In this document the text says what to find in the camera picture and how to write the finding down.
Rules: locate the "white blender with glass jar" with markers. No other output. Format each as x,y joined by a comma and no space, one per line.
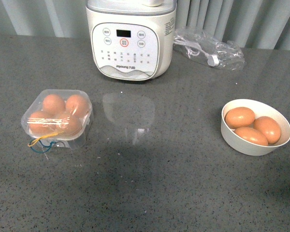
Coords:
131,39

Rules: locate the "brown egg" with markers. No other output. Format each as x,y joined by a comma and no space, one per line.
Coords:
40,123
68,124
269,128
251,135
239,117
53,104
77,106

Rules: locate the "clear plastic bag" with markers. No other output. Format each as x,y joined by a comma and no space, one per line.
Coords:
203,48

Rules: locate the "brown egg in bowl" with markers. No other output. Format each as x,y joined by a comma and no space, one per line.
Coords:
269,128
251,135
239,117

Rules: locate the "clear plastic egg box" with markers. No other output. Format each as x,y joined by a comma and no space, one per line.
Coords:
43,143

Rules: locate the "white bowl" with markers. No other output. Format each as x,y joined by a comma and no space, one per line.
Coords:
260,109

